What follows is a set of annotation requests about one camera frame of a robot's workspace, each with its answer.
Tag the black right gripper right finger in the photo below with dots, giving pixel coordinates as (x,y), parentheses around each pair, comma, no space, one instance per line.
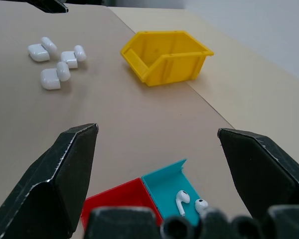
(261,174)

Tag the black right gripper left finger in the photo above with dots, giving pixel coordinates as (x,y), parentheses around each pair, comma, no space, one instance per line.
(52,184)

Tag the white earbud case bottom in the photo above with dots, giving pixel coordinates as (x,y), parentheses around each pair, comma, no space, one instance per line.
(53,76)

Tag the white earbud case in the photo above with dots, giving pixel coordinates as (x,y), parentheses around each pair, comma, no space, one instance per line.
(41,49)
(53,76)
(73,56)

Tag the yellow plastic bin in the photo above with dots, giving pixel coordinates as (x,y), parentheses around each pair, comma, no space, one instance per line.
(164,58)

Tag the white earbud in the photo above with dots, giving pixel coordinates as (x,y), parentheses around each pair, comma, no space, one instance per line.
(182,200)
(201,206)

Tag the red plastic tray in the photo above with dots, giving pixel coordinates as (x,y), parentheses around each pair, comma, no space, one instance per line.
(119,199)

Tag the teal plastic tray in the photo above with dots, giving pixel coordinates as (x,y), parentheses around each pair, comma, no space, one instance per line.
(167,191)

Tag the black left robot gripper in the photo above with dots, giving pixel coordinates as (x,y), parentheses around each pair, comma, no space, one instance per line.
(48,5)

